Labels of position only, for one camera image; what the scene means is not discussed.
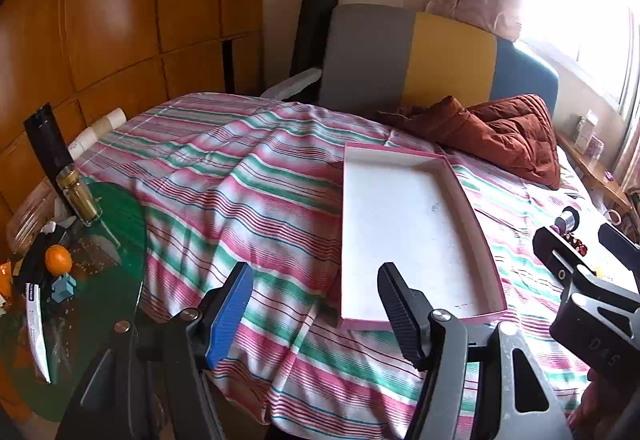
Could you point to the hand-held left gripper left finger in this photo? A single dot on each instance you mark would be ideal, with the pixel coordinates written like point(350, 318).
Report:
point(230, 320)

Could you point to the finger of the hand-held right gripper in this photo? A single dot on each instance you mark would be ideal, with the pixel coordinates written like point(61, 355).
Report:
point(555, 255)
point(622, 245)

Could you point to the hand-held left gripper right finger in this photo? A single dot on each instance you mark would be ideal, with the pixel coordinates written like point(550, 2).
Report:
point(400, 315)

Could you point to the red glossy capsule case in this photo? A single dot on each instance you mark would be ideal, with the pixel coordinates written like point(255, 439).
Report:
point(580, 246)

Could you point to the shallow pink cardboard box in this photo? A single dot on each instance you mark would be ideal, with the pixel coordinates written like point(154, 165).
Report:
point(405, 230)

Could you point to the silver cylinder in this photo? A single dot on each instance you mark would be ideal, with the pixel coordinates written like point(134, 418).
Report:
point(567, 219)

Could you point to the wooden desk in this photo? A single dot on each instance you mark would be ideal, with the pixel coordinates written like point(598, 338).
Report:
point(595, 175)

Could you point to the purple box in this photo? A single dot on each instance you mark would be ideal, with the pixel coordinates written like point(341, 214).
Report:
point(595, 149)

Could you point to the pale curtain beside desk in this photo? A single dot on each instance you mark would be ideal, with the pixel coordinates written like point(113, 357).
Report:
point(629, 145)

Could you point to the white carton box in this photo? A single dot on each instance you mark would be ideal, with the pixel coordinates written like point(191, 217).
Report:
point(586, 128)

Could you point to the brown quilted blanket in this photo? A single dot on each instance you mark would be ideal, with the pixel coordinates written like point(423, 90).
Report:
point(505, 130)

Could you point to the green glass table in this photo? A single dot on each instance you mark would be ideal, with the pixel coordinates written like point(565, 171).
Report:
point(117, 240)

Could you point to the striped pink green bedspread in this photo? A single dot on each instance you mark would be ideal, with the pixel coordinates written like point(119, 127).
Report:
point(225, 180)

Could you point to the small blue box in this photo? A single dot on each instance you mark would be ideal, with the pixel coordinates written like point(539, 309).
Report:
point(63, 289)

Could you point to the orange fruit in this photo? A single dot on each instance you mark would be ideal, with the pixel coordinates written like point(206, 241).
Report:
point(58, 258)

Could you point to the glass jar gold lid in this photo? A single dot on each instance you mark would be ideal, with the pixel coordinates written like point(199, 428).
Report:
point(80, 197)

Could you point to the white printed packet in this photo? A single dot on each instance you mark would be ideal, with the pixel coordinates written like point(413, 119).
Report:
point(36, 335)

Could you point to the clear plastic container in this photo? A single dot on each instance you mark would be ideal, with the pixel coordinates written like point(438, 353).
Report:
point(30, 225)

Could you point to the orange snack packet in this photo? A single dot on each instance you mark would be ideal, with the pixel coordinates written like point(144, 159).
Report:
point(7, 287)

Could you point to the stack of white paper cups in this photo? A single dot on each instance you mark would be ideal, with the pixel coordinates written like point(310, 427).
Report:
point(97, 130)

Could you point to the window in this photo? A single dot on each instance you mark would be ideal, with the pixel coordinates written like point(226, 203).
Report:
point(585, 5)

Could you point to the white foam piece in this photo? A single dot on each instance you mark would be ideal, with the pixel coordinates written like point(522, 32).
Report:
point(292, 83)

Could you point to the grey yellow blue headboard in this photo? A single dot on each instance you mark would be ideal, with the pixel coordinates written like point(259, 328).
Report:
point(400, 60)

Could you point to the black cylinder flask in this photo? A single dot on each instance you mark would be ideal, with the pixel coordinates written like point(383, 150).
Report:
point(47, 140)

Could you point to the black rolled mat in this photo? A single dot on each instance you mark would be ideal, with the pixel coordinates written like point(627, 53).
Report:
point(312, 35)

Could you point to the wooden wardrobe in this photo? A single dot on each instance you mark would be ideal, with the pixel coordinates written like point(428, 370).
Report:
point(125, 10)

